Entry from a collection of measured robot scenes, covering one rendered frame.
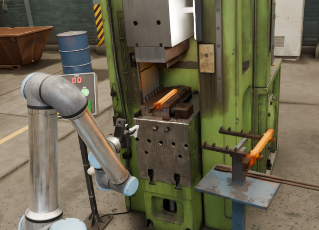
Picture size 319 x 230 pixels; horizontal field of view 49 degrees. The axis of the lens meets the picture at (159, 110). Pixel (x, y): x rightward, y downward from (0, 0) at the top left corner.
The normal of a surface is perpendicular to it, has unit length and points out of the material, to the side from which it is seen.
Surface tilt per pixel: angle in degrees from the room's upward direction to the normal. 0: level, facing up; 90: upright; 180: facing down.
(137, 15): 90
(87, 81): 60
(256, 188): 0
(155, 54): 90
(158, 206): 90
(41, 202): 82
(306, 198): 0
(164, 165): 90
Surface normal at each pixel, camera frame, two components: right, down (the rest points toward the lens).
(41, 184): 0.15, 0.20
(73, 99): 0.51, -0.13
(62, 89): 0.28, -0.33
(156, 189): -0.41, 0.36
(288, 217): -0.08, -0.93
